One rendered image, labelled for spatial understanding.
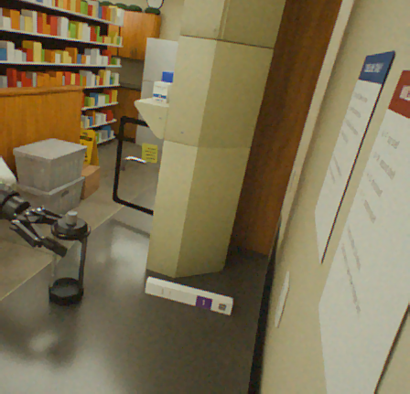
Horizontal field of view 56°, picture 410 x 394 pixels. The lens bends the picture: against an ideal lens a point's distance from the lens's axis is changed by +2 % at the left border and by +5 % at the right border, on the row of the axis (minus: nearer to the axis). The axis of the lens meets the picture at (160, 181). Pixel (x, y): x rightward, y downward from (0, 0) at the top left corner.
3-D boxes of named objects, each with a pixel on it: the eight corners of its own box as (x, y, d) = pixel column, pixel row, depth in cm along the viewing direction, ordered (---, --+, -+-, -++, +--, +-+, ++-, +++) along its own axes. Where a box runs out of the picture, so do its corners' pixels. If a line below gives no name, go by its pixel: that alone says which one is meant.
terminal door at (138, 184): (170, 221, 157) (185, 130, 144) (112, 201, 169) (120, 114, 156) (171, 221, 158) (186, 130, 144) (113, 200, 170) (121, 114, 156)
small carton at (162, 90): (171, 102, 123) (174, 83, 121) (166, 103, 119) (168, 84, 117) (158, 100, 125) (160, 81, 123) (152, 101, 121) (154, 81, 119)
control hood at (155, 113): (191, 125, 144) (196, 100, 140) (163, 140, 115) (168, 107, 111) (164, 120, 147) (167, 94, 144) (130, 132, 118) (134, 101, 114)
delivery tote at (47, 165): (86, 176, 383) (89, 146, 372) (50, 194, 329) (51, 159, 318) (51, 167, 395) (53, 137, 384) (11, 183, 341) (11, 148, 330)
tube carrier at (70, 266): (91, 286, 114) (98, 224, 107) (70, 307, 105) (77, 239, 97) (61, 275, 117) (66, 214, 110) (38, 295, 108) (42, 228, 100)
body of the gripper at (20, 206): (3, 200, 104) (30, 217, 102) (24, 191, 111) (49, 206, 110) (-4, 222, 107) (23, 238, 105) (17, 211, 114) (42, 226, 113)
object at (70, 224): (92, 231, 107) (95, 211, 105) (75, 245, 99) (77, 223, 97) (66, 223, 110) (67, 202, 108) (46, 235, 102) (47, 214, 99)
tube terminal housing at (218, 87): (231, 249, 152) (277, 51, 127) (214, 292, 123) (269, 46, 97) (173, 232, 159) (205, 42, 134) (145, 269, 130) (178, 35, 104)
